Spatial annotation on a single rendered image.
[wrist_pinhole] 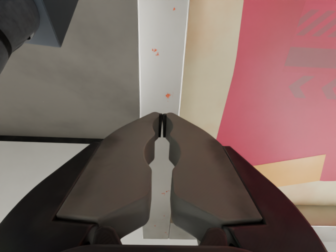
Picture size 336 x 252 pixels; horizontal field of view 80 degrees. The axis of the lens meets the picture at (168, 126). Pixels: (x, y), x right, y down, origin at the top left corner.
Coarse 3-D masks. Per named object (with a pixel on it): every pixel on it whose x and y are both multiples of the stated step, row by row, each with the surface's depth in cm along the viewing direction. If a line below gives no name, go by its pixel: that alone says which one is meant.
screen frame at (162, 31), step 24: (144, 0) 14; (168, 0) 14; (144, 24) 15; (168, 24) 15; (144, 48) 16; (168, 48) 16; (144, 72) 17; (168, 72) 17; (144, 96) 18; (168, 96) 18; (168, 144) 21; (168, 168) 22; (168, 192) 24; (168, 216) 26; (312, 216) 29
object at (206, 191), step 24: (168, 120) 12; (192, 144) 9; (216, 144) 10; (192, 168) 8; (216, 168) 8; (192, 192) 7; (216, 192) 7; (240, 192) 7; (192, 216) 7; (216, 216) 6; (240, 216) 6
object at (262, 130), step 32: (256, 0) 17; (288, 0) 18; (256, 32) 19; (288, 32) 19; (256, 64) 20; (256, 96) 22; (224, 128) 24; (256, 128) 24; (288, 128) 24; (320, 128) 24; (256, 160) 26
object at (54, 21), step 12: (36, 0) 35; (48, 0) 37; (60, 0) 42; (72, 0) 48; (48, 12) 37; (60, 12) 42; (72, 12) 49; (48, 24) 39; (60, 24) 43; (36, 36) 41; (48, 36) 41; (60, 36) 43
